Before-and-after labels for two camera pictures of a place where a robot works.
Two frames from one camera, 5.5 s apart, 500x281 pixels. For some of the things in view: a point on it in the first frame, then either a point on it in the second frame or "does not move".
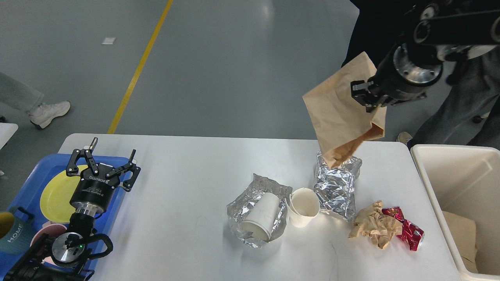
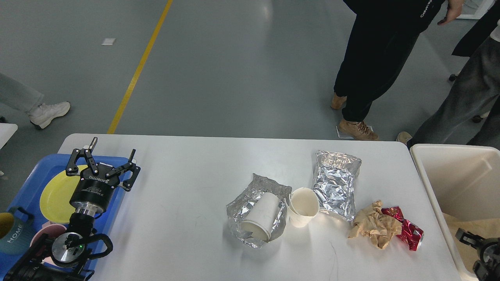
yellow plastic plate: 55,200 does not move
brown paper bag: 341,124 -> 482,228
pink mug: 52,231 does not move
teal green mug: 15,230 does not move
